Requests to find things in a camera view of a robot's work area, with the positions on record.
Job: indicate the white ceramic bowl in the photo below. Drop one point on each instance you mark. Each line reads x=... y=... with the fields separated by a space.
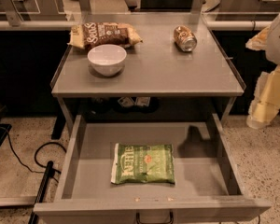
x=107 y=60

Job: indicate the open grey drawer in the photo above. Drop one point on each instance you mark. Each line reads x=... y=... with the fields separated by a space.
x=207 y=188

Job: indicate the black floor power strip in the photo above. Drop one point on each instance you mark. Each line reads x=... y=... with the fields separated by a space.
x=42 y=190

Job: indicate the black drawer handle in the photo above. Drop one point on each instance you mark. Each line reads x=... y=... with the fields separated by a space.
x=154 y=219

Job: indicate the green jalapeno chip bag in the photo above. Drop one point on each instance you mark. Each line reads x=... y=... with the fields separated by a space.
x=143 y=164

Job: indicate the grey counter table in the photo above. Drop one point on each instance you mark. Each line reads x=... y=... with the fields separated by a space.
x=155 y=67

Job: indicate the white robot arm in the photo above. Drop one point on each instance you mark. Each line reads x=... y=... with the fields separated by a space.
x=272 y=51

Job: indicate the gold soda can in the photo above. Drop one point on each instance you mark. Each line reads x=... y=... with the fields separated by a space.
x=185 y=38

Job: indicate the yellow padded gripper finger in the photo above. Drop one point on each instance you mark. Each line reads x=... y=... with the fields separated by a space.
x=258 y=41
x=266 y=103

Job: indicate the brown Sensible chip bag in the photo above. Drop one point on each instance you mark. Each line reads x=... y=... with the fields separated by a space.
x=92 y=34

